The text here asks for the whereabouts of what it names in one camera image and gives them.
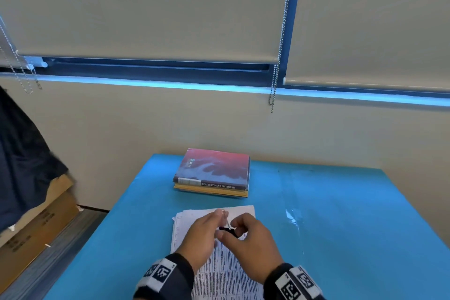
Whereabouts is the yellow book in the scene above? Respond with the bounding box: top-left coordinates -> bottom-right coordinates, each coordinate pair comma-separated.
173,184 -> 249,199

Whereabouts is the blue table cover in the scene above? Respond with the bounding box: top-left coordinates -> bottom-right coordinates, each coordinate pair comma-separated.
43,154 -> 450,300

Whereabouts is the metal bead chain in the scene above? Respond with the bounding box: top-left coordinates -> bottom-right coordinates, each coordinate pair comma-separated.
269,0 -> 295,113
0,24 -> 43,95

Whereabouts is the dark blue garment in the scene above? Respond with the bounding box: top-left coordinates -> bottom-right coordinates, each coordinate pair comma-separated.
0,86 -> 69,233

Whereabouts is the stack of printed papers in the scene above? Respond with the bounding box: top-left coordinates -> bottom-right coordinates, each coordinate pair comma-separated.
170,205 -> 265,300

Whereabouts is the large beige roller blind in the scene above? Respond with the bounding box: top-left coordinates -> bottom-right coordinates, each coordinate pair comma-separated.
0,0 -> 293,64

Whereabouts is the narrow beige roller blind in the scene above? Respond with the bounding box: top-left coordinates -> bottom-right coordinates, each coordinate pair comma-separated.
0,15 -> 22,69

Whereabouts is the brown cardboard box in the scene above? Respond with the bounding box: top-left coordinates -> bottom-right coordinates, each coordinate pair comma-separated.
0,174 -> 81,294

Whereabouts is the black binder clip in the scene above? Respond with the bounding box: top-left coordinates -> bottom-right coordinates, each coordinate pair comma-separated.
218,219 -> 237,238

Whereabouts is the person's right hand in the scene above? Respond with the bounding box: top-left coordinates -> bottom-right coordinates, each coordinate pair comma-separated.
215,213 -> 285,285

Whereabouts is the person's left hand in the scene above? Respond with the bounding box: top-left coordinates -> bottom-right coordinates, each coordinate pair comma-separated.
175,209 -> 230,274

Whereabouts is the blue window frame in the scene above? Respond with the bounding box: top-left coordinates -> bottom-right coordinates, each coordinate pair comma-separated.
0,0 -> 450,108

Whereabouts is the red and blue book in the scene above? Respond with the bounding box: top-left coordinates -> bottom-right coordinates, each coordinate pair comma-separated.
172,148 -> 251,191

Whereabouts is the black marker wrist band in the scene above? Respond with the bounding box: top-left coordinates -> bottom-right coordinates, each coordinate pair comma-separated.
263,263 -> 326,300
133,253 -> 195,300

